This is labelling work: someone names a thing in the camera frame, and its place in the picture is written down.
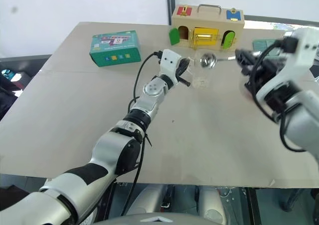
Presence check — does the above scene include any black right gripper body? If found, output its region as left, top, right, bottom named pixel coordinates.
left=243, top=56, right=287, bottom=96

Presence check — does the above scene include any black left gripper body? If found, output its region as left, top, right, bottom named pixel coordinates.
left=175, top=58, right=190, bottom=83

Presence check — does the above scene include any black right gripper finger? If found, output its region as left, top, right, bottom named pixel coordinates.
left=239, top=60, right=253, bottom=76
left=235, top=48, right=255, bottom=62

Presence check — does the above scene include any clear glass mug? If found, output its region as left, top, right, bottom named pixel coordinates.
left=189, top=49, right=220, bottom=90

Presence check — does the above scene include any silver metal spoon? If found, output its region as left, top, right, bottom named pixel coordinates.
left=200, top=52, right=237, bottom=69

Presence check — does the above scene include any wooden lock box toy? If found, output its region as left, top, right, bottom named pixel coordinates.
left=168, top=3, right=245, bottom=50

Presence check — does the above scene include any green cardboard game box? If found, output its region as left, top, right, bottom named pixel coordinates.
left=89, top=30, right=142, bottom=68

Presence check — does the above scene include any silver robot body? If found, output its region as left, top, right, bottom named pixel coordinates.
left=96, top=184, right=228, bottom=225

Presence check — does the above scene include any black table leg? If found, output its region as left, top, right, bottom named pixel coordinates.
left=245, top=187, right=262, bottom=225

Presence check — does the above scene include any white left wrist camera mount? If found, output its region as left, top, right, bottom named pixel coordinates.
left=159, top=49, right=183, bottom=80

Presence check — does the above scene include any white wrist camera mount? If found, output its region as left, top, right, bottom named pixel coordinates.
left=256, top=27, right=319, bottom=120
left=159, top=49, right=183, bottom=80

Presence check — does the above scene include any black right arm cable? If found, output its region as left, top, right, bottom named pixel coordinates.
left=250, top=36, right=307, bottom=153

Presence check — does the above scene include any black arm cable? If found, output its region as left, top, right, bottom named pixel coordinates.
left=250, top=36, right=307, bottom=153
left=120, top=50, right=163, bottom=217

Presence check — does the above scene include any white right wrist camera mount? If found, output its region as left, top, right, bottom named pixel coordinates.
left=256, top=27, right=319, bottom=120

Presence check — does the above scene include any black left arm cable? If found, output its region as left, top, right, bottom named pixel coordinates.
left=120, top=50, right=163, bottom=217

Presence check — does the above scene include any dark window frame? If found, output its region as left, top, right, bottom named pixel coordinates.
left=166, top=0, right=175, bottom=26

